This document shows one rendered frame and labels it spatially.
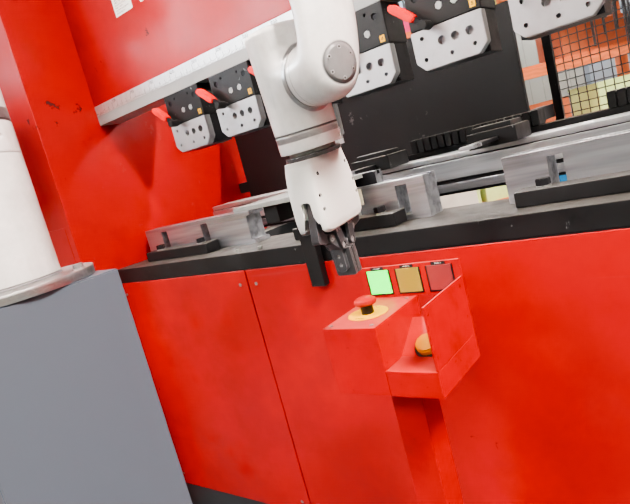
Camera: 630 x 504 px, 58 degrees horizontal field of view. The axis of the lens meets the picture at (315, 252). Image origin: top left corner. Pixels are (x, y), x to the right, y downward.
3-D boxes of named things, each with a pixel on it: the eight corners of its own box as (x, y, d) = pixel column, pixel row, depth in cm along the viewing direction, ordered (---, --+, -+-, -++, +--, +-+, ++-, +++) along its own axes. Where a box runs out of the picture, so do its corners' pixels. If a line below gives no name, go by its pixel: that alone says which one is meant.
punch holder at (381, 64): (340, 99, 129) (322, 25, 127) (360, 96, 136) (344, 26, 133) (397, 80, 120) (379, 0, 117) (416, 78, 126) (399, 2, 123)
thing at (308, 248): (287, 300, 127) (262, 206, 123) (325, 279, 138) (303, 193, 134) (301, 299, 124) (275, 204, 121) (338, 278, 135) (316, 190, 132)
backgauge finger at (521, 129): (442, 161, 127) (438, 139, 126) (485, 145, 147) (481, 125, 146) (494, 149, 119) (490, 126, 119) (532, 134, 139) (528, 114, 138)
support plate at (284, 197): (234, 213, 126) (232, 209, 126) (305, 190, 146) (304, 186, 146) (294, 200, 115) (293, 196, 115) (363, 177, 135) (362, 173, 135)
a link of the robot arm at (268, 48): (352, 114, 72) (314, 125, 80) (321, 7, 69) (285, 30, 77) (299, 132, 68) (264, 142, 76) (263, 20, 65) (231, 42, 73)
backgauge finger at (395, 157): (323, 186, 149) (318, 168, 148) (374, 170, 169) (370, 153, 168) (360, 178, 141) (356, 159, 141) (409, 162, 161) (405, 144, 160)
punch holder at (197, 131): (178, 153, 167) (162, 97, 165) (200, 149, 174) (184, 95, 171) (211, 142, 158) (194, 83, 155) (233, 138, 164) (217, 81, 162)
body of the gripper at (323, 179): (309, 143, 81) (332, 217, 84) (266, 160, 73) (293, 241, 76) (353, 130, 77) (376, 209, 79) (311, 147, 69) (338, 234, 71)
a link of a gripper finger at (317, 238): (307, 182, 74) (332, 199, 78) (298, 236, 72) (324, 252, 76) (314, 180, 74) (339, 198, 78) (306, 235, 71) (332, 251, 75)
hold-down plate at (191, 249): (148, 262, 185) (145, 253, 184) (161, 257, 189) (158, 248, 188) (208, 253, 166) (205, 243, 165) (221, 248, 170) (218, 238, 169)
